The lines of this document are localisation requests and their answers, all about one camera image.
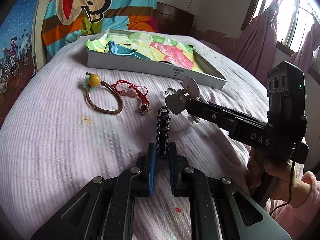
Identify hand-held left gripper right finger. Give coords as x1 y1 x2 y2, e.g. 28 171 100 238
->
169 142 292 240

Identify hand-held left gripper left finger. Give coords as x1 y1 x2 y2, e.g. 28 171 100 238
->
30 142 157 240

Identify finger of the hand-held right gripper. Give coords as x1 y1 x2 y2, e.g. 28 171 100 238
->
182 76 200 98
165 93 187 115

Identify black white braided bracelet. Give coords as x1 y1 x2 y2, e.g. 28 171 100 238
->
155 106 171 158

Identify red braided bracelet pink beads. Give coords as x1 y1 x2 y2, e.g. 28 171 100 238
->
114 79 150 115

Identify shallow grey cardboard box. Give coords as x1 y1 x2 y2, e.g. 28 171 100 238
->
86 29 227 90

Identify brown hair tie yellow bead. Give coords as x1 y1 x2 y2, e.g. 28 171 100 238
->
82 72 123 115

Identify person's right forearm pink sleeve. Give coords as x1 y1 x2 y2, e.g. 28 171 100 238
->
270 171 320 240

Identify person's right hand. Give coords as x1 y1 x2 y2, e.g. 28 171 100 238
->
246 147 308 208

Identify colourful crumpled paper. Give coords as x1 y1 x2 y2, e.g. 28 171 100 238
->
85 31 200 70

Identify dark wooden headboard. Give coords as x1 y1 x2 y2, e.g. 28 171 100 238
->
156 2 195 36

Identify pink curtain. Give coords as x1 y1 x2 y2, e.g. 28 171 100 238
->
237 0 320 80

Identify window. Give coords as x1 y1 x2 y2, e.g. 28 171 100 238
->
257 0 320 53

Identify striped monkey print blanket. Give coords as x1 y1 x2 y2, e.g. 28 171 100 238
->
41 0 159 58

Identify blue printed fabric wardrobe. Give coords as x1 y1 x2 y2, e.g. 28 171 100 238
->
0 0 50 94

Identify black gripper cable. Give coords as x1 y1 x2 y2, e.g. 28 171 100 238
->
269 162 297 216

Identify blue watch strap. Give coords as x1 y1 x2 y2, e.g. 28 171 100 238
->
106 41 147 60

